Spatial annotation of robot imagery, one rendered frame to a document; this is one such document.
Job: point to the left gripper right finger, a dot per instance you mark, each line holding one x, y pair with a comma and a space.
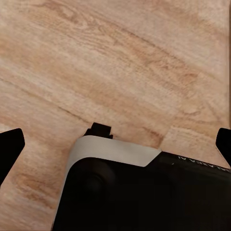
223, 143

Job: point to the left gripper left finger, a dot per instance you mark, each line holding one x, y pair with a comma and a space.
11, 144

